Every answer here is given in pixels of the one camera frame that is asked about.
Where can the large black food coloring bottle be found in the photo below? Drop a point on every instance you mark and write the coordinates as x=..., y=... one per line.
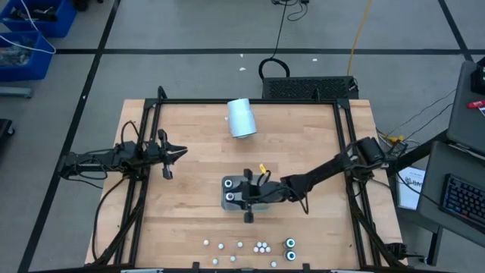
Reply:
x=228, y=184

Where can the large green food coloring bottle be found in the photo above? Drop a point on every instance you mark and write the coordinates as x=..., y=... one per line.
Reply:
x=290, y=243

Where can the black keyboard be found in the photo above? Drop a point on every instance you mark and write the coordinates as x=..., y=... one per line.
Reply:
x=462, y=199

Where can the blue plastic storage bin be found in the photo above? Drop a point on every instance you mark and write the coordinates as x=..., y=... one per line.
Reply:
x=34, y=70
x=60, y=22

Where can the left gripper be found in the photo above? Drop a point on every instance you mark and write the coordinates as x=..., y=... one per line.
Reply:
x=155, y=153

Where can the silver aluminium bar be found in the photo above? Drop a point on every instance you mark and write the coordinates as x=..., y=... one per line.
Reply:
x=142, y=271

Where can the yellow connector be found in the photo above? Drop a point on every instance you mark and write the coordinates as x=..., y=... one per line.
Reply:
x=394, y=138

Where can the grey metal bar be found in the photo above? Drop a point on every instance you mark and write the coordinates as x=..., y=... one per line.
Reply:
x=15, y=92

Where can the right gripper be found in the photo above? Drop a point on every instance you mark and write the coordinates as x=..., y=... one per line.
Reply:
x=265, y=191

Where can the large purple food coloring bottle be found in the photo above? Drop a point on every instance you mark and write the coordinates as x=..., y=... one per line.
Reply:
x=229, y=196

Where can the grey plastic bin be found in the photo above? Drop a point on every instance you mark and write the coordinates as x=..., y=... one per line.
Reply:
x=233, y=206

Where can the black aluminium rig frame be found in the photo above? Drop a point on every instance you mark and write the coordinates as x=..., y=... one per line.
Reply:
x=246, y=101

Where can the white printed paper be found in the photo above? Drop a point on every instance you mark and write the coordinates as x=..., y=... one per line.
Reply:
x=411, y=197

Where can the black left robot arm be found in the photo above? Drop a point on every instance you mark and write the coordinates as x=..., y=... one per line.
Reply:
x=113, y=156

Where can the large blue food coloring bottle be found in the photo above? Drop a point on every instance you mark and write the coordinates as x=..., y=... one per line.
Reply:
x=291, y=255

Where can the black frame bracket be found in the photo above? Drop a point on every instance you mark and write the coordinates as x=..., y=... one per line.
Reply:
x=195, y=265
x=306, y=267

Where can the red tool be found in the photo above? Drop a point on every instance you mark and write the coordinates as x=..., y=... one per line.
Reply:
x=475, y=104

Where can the black mesh computer case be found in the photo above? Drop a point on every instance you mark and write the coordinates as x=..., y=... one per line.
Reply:
x=307, y=88

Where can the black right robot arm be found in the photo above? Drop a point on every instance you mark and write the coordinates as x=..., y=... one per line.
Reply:
x=322, y=171

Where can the black desk device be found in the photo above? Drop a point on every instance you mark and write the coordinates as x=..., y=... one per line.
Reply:
x=479, y=79

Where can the grey desk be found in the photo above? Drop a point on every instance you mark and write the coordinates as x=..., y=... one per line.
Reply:
x=468, y=121
x=435, y=170

